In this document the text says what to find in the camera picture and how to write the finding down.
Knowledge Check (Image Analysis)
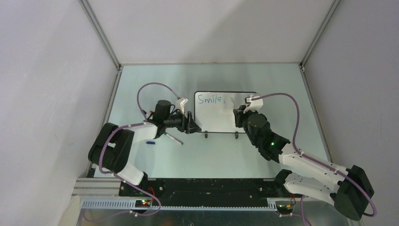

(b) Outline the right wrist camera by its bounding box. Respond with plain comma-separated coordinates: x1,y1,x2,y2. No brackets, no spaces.
243,95,263,113

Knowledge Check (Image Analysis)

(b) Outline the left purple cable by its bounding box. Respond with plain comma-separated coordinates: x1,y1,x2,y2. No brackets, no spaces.
98,82,182,218

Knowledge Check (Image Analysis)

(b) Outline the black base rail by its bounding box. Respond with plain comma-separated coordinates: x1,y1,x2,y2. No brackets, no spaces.
120,178,304,208

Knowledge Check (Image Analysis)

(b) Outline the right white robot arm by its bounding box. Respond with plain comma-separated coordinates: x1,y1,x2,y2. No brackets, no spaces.
233,105,375,221

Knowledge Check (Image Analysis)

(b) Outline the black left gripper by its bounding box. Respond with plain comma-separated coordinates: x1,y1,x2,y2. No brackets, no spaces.
164,108,201,134

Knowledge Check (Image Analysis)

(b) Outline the small black framed whiteboard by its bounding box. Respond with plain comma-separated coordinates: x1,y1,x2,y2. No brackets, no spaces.
194,91,259,133

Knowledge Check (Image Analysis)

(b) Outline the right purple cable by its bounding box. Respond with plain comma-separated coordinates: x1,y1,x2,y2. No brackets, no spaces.
251,92,378,226

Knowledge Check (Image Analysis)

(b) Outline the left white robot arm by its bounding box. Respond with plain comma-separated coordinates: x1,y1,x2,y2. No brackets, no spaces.
88,100,201,196

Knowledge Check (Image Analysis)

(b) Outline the green capped whiteboard marker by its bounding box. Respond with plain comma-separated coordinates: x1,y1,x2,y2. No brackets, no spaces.
164,133,184,145

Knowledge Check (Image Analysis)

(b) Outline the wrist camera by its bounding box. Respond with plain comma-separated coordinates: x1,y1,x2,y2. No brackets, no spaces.
243,95,263,113
175,97,188,114

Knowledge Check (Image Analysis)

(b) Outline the purple cable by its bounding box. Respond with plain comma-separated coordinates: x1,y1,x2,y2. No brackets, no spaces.
98,82,182,218
251,92,378,226

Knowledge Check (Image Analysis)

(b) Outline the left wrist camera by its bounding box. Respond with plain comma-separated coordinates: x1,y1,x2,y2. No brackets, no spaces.
175,97,188,114

